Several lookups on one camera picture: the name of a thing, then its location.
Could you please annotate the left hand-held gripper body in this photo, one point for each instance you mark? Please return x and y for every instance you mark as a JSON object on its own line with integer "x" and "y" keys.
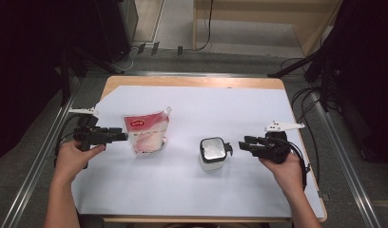
{"x": 87, "y": 134}

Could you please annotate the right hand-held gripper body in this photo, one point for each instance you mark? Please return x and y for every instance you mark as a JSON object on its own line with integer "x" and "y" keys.
{"x": 276, "y": 147}

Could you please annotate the red and white powder pouch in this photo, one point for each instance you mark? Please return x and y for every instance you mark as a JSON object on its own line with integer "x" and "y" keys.
{"x": 147, "y": 136}

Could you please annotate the person's right hand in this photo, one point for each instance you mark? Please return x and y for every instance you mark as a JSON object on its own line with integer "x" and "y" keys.
{"x": 288, "y": 175}

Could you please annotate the person's left hand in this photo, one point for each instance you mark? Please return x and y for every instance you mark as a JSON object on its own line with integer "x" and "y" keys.
{"x": 70, "y": 161}

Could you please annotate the black stand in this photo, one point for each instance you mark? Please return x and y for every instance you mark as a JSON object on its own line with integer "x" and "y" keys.
{"x": 64, "y": 79}
{"x": 293, "y": 66}

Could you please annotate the white table cover sheet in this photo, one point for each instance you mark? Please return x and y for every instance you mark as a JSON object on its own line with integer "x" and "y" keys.
{"x": 182, "y": 190}

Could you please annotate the black curtain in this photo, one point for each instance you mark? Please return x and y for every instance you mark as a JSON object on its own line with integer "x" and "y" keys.
{"x": 372, "y": 63}
{"x": 17, "y": 63}

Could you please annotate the dark cabinet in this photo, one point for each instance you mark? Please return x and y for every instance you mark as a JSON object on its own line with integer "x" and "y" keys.
{"x": 119, "y": 28}

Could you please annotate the wooden shelf unit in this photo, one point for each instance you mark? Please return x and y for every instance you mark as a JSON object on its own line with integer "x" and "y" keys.
{"x": 309, "y": 34}

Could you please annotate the metal floor rail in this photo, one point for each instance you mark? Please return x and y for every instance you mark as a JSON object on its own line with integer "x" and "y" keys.
{"x": 355, "y": 186}
{"x": 42, "y": 161}

